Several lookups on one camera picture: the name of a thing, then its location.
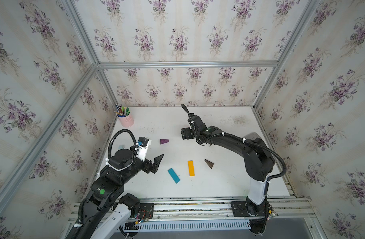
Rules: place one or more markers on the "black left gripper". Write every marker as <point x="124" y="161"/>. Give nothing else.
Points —
<point x="147" y="167"/>

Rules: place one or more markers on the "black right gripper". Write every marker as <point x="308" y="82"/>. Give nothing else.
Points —
<point x="185" y="131"/>

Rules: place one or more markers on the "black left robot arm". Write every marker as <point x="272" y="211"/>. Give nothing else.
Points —
<point x="105" y="208"/>

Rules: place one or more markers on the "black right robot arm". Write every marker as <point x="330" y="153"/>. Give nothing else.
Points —
<point x="261" y="163"/>

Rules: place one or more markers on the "teal long block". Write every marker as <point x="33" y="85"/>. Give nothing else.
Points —
<point x="174" y="176"/>

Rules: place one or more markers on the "yellow long block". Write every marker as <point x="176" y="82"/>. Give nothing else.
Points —
<point x="191" y="168"/>

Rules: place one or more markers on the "brown triangle block lower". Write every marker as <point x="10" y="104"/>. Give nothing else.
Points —
<point x="209" y="163"/>

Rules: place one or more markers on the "pink pen cup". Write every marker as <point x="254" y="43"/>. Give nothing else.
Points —
<point x="126" y="121"/>

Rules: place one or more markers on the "coloured pens bunch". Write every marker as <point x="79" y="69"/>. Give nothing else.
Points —
<point x="122" y="111"/>

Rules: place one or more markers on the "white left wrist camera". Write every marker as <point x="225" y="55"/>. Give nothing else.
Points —
<point x="142" y="147"/>

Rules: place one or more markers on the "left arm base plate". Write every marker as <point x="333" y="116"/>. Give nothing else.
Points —
<point x="142" y="211"/>

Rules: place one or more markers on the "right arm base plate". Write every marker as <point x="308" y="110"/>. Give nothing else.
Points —
<point x="245" y="209"/>

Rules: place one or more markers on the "aluminium mounting rail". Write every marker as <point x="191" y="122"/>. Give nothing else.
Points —
<point x="209" y="214"/>

